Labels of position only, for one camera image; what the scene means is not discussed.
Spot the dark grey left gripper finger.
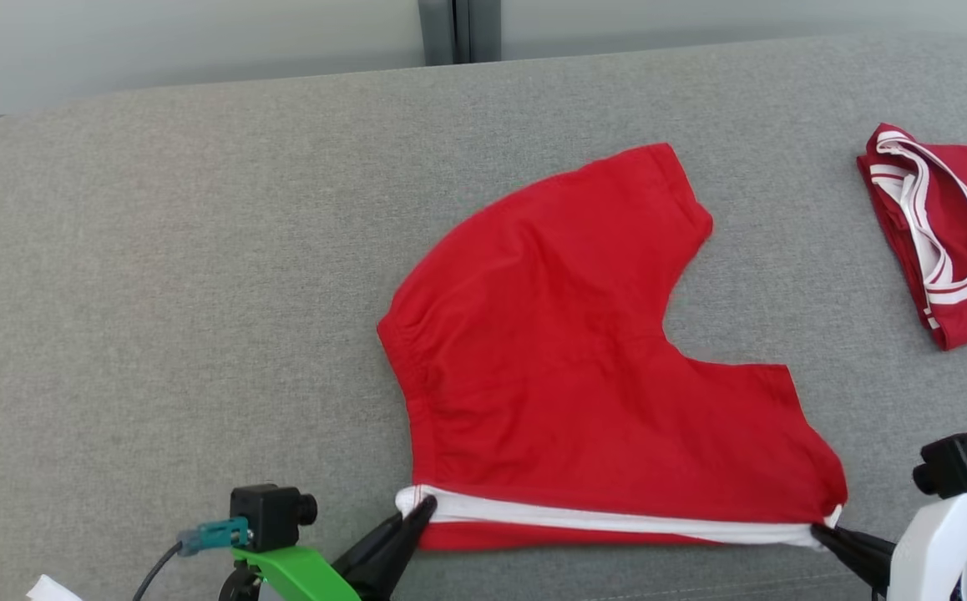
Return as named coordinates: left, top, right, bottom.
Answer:
left=348, top=496, right=438, bottom=601
left=332, top=511, right=408, bottom=581

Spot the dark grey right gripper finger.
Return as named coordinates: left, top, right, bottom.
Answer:
left=830, top=543, right=896, bottom=595
left=811, top=522, right=899, bottom=558

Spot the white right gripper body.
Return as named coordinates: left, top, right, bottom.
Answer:
left=889, top=487, right=967, bottom=601

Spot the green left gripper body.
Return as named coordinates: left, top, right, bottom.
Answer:
left=218, top=545, right=363, bottom=601

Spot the red shorts white side stripe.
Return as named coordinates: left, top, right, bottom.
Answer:
left=377, top=142, right=849, bottom=552

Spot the red basketball jersey black lettering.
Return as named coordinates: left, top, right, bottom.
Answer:
left=857, top=124, right=967, bottom=351

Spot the grey fabric sofa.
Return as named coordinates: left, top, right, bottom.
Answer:
left=0, top=33, right=967, bottom=601

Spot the dark grey wall pillar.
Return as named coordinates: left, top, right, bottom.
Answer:
left=417, top=0, right=503, bottom=66

